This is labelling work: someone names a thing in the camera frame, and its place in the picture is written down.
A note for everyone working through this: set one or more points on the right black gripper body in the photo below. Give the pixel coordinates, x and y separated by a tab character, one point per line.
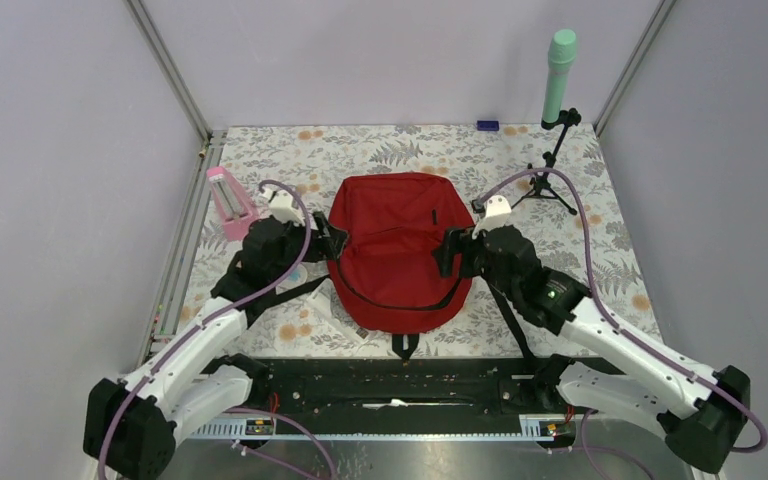
474	261

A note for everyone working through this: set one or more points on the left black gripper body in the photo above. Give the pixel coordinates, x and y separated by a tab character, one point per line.
295	240

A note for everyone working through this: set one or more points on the red backpack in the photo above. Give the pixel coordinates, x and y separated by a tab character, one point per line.
386	278

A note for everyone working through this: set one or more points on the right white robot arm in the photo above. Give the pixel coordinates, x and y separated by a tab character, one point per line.
697	410

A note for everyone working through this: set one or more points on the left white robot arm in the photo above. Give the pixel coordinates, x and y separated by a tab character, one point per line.
134	425

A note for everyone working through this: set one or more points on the blue correction tape pack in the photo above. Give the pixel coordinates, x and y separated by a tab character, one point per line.
296	278

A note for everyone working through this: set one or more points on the small white card pack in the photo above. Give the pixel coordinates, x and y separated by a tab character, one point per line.
326	305

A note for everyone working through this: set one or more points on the pink metronome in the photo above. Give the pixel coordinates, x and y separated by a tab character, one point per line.
235	207

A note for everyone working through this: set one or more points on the small blue box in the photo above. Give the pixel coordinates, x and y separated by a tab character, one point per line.
487	125

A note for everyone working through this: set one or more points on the green microphone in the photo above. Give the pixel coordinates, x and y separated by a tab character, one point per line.
562	53

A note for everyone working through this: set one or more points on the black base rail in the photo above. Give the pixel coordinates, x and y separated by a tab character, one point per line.
469	397

